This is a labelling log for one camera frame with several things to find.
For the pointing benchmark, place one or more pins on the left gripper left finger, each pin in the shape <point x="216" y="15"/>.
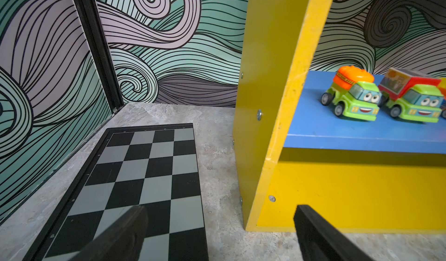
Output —
<point x="121" y="241"/>

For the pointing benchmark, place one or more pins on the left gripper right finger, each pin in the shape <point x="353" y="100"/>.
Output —
<point x="320" y="241"/>

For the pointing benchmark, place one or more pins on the green orange tractor toy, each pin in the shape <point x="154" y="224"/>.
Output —
<point x="353" y="94"/>

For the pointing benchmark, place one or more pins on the green grey truck toy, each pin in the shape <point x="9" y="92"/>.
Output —
<point x="411" y="95"/>

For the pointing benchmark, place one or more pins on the black white chessboard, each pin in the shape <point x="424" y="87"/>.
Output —
<point x="152" y="167"/>

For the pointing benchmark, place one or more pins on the yellow toy shelf unit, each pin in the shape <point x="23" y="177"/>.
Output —
<point x="290" y="150"/>

